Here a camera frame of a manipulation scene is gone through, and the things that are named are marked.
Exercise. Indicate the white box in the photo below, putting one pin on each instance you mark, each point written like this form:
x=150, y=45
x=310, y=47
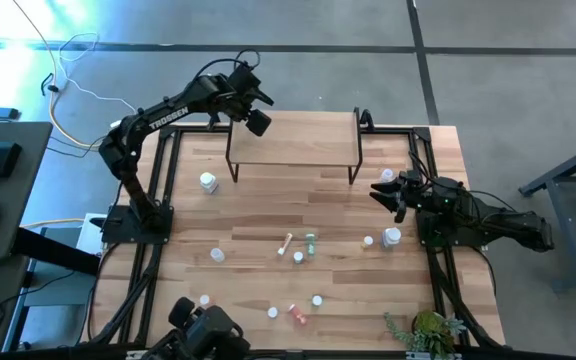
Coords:
x=90, y=235

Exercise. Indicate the frosted clear plastic bottle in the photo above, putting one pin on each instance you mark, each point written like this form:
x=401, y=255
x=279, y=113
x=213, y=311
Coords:
x=387, y=175

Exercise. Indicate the green pill bottle white cap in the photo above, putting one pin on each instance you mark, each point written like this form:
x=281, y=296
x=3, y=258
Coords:
x=310, y=244

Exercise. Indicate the small red pill vial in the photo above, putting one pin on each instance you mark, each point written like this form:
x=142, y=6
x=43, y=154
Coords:
x=204, y=299

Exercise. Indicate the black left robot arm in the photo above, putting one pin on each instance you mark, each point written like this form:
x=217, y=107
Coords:
x=168, y=117

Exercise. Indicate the grey desk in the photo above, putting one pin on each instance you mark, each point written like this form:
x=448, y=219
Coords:
x=13, y=200

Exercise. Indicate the translucent white pill bottle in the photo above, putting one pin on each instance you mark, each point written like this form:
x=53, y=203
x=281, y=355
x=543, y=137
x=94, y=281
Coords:
x=217, y=255

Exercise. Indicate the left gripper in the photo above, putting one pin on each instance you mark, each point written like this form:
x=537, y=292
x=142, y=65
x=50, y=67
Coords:
x=238, y=92

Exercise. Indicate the pink pill vial white cap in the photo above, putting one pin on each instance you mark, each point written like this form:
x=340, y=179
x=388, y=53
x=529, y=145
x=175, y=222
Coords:
x=272, y=312

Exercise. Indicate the artificial potted succulent plant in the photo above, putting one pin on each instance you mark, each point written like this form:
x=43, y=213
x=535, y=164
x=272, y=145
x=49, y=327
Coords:
x=430, y=332

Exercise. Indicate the white yellow Dramamine tube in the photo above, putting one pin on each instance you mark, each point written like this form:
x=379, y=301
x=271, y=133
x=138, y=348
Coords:
x=284, y=244

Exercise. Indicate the slim white pill bottle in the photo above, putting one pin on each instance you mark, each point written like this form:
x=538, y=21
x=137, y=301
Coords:
x=298, y=257

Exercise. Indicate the black aluminium table frame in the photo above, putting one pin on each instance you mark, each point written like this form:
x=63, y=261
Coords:
x=438, y=280

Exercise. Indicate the white Melatonin supplement bottle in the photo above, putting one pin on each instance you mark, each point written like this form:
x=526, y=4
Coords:
x=391, y=236

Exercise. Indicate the white power strip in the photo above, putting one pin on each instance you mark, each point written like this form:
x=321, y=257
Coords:
x=115, y=124

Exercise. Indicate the wooden shelf black metal frame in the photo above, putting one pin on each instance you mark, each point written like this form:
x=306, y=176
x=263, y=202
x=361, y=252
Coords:
x=298, y=137

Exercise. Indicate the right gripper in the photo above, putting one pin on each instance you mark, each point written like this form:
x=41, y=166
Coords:
x=415, y=195

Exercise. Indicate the orange-red pill vial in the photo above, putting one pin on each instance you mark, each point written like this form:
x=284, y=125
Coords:
x=297, y=314

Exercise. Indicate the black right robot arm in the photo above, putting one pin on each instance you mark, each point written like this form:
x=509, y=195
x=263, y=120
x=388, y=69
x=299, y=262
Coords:
x=508, y=225

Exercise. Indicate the small yellow pill bottle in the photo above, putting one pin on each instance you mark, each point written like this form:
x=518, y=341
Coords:
x=367, y=242

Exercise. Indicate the large white labelled bottle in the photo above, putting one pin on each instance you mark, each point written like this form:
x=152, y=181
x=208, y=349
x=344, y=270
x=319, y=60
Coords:
x=208, y=182

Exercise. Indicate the blue-grey desk frame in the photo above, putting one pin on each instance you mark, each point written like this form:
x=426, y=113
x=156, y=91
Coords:
x=568, y=200

